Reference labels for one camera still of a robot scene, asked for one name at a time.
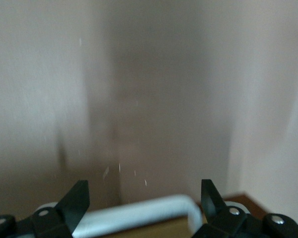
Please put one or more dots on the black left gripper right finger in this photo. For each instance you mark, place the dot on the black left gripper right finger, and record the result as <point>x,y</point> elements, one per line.
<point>218,218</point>

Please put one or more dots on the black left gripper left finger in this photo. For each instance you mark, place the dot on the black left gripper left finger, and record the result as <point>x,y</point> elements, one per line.
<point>64,213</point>

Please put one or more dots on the brown table cover sheet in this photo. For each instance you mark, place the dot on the brown table cover sheet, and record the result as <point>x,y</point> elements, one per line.
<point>149,74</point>

